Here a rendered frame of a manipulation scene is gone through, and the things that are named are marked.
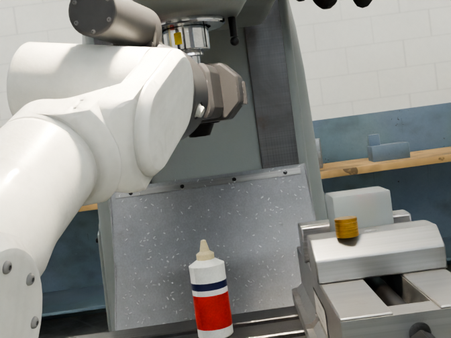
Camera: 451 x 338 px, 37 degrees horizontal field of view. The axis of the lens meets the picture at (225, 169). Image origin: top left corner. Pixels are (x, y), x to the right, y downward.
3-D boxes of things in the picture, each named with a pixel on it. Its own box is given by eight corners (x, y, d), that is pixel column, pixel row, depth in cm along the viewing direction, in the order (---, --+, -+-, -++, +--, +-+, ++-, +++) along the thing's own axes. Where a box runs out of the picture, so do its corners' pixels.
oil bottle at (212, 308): (234, 338, 73) (221, 239, 73) (198, 343, 73) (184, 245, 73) (233, 327, 77) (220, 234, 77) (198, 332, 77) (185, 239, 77)
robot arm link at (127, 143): (198, 115, 51) (139, 218, 40) (90, 107, 53) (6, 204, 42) (192, 34, 48) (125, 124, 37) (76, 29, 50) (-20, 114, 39)
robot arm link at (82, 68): (194, 150, 55) (147, 159, 44) (75, 141, 58) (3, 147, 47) (202, 12, 54) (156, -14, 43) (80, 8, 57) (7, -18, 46)
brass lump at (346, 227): (361, 236, 64) (358, 217, 63) (337, 239, 64) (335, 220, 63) (356, 233, 66) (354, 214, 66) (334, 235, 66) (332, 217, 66)
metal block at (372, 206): (396, 247, 69) (390, 190, 69) (339, 254, 69) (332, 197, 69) (385, 239, 74) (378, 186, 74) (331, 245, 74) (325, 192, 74)
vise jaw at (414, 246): (447, 267, 63) (443, 227, 63) (317, 284, 63) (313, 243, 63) (429, 256, 69) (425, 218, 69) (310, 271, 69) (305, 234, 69)
